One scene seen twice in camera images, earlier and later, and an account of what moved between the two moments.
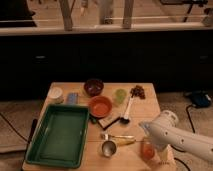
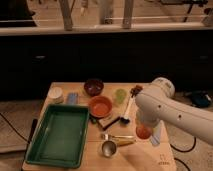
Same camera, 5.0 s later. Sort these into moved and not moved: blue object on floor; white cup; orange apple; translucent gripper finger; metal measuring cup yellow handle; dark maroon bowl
Moved: translucent gripper finger; orange apple
Not moved: dark maroon bowl; blue object on floor; white cup; metal measuring cup yellow handle
